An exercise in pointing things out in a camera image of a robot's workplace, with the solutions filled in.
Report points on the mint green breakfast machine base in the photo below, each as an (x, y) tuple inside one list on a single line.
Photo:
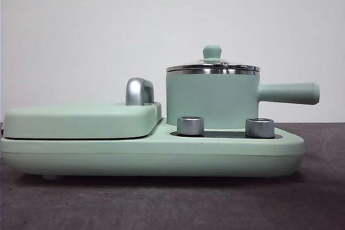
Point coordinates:
[(81, 157)]

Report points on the silver control knob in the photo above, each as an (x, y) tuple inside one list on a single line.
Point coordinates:
[(260, 127), (190, 126)]

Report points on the glass lid with green knob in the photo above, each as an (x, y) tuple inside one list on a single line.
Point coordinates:
[(212, 52)]

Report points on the mint green steamer pot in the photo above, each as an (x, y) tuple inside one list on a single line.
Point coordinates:
[(210, 98)]

